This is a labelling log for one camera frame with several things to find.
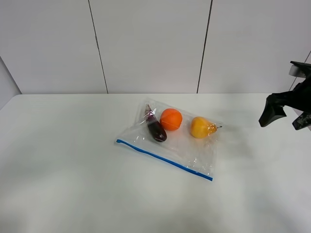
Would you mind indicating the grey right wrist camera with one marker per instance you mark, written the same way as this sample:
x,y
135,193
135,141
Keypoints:
x,y
299,69

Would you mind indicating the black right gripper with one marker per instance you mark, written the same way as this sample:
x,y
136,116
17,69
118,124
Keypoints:
x,y
299,98

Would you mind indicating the yellow pear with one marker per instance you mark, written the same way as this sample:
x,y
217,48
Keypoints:
x,y
201,127

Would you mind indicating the orange fruit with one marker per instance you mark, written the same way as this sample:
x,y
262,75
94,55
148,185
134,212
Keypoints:
x,y
171,119

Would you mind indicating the dark purple eggplant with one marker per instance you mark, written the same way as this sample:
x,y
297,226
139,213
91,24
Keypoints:
x,y
155,128

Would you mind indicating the clear blue-zip file bag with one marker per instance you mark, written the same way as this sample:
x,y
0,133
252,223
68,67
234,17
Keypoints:
x,y
196,156

